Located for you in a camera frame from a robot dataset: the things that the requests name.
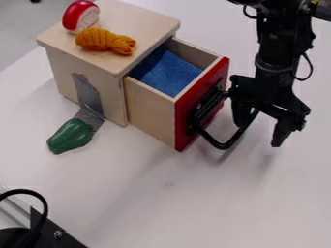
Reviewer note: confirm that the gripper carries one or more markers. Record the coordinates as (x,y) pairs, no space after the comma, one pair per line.
(276,93)

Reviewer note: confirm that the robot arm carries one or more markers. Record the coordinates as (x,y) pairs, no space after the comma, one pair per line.
(280,35)

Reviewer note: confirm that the drawer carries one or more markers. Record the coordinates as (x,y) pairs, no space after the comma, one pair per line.
(159,106)

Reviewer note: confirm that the red and white toy sushi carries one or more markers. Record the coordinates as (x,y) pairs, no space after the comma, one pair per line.
(79,15)

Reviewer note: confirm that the blue cloth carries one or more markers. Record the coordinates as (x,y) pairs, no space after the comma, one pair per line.
(168,72)

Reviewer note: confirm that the cabinet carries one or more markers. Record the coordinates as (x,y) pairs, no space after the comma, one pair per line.
(107,42)

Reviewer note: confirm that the green toy pepper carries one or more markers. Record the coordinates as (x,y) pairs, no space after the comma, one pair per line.
(69,137)

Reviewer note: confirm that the black equipment base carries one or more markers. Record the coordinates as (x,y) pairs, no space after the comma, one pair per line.
(47,235)

